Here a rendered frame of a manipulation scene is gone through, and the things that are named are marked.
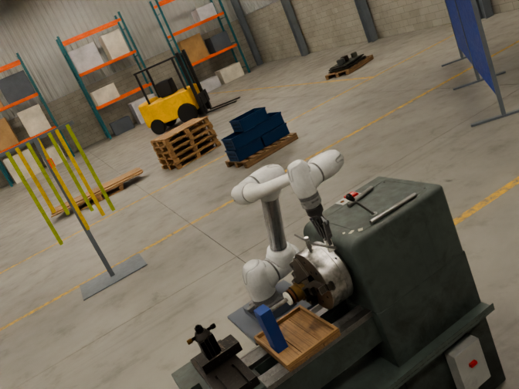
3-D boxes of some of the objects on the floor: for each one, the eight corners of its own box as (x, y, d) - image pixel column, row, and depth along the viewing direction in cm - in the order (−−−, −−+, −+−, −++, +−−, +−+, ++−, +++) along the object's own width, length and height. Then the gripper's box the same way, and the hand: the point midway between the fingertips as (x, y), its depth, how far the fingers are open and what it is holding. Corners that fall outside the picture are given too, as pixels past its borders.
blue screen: (441, 66, 1038) (405, -55, 967) (483, 51, 1011) (449, -75, 940) (471, 126, 672) (416, -61, 601) (539, 106, 645) (490, -94, 574)
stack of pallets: (205, 146, 1277) (192, 118, 1255) (222, 144, 1205) (209, 115, 1183) (162, 170, 1219) (147, 141, 1197) (178, 170, 1147) (163, 140, 1125)
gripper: (298, 208, 236) (317, 252, 243) (313, 211, 224) (334, 258, 231) (311, 199, 238) (330, 244, 245) (327, 203, 227) (346, 249, 234)
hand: (329, 244), depth 237 cm, fingers closed
